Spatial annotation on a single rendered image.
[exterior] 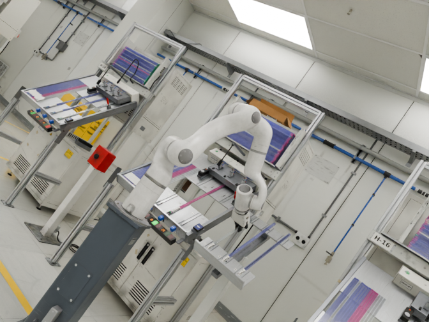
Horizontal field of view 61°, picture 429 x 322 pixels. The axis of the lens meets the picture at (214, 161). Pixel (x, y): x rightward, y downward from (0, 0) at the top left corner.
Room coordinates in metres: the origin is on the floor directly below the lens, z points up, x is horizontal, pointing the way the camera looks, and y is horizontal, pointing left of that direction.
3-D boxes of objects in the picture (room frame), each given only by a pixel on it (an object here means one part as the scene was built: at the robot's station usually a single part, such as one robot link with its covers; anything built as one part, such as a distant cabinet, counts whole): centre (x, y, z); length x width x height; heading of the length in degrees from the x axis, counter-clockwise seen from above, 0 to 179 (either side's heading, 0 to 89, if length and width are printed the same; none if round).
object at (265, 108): (2.99, -0.21, 1.82); 0.68 x 0.30 x 0.20; 59
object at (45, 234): (2.79, 0.70, 0.39); 0.24 x 0.24 x 0.78; 59
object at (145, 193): (1.72, 0.17, 0.79); 0.19 x 0.19 x 0.18
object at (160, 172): (1.75, 0.18, 1.00); 0.19 x 0.12 x 0.24; 31
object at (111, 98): (3.40, 1.17, 0.66); 1.01 x 0.73 x 1.31; 149
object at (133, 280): (2.82, -0.16, 0.31); 0.70 x 0.65 x 0.62; 59
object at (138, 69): (3.58, 1.07, 0.95); 1.35 x 0.82 x 1.90; 149
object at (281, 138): (2.68, -0.15, 1.52); 0.51 x 0.13 x 0.27; 59
